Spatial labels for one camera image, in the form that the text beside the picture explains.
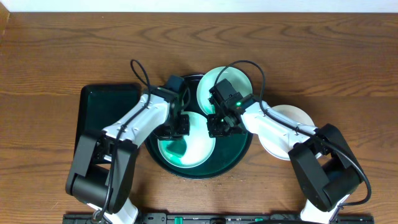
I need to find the green scouring sponge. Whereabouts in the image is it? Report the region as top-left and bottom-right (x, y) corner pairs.
(161, 139), (187, 159)

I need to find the white plate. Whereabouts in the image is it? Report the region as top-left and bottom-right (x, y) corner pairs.
(259, 105), (315, 161)

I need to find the mint green plate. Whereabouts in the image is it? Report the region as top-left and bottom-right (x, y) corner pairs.
(197, 67), (253, 114)
(157, 111), (216, 169)

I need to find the rectangular black tray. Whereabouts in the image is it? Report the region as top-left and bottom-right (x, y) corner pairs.
(75, 83), (142, 146)

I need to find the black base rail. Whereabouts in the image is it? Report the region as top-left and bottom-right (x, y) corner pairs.
(62, 213), (375, 224)

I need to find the round black tray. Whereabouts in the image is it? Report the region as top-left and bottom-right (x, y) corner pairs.
(145, 74), (252, 179)

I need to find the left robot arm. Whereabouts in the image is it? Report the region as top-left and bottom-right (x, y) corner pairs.
(65, 75), (190, 223)

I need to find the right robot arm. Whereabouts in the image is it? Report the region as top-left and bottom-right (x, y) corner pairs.
(208, 79), (366, 223)

